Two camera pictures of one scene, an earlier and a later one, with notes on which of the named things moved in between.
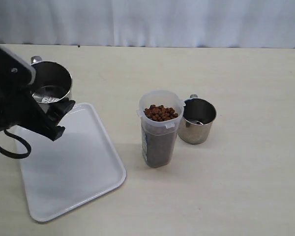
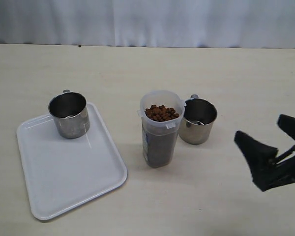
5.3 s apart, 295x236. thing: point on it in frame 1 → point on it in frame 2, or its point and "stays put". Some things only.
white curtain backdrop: (254, 23) stays put
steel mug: (196, 125) stays put
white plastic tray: (60, 175) stays put
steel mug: (53, 81) → (70, 111)
